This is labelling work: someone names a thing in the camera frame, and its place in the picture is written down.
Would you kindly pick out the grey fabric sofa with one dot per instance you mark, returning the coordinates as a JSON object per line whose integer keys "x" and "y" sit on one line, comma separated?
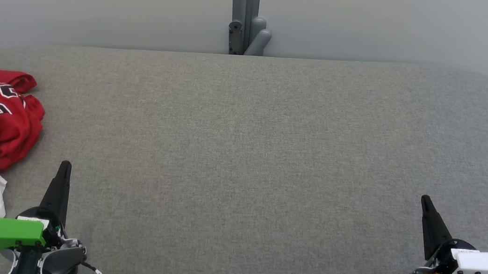
{"x": 238, "y": 178}

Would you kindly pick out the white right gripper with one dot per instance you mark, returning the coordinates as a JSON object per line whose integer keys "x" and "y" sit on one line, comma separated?
{"x": 486, "y": 265}

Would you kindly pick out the grey rounded tube foot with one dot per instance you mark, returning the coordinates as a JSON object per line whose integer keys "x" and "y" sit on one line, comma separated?
{"x": 259, "y": 42}

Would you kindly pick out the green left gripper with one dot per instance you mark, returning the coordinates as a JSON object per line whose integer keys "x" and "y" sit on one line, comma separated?
{"x": 0, "y": 234}

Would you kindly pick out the dark grey post bracket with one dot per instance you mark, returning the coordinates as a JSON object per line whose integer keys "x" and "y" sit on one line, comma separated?
{"x": 235, "y": 37}

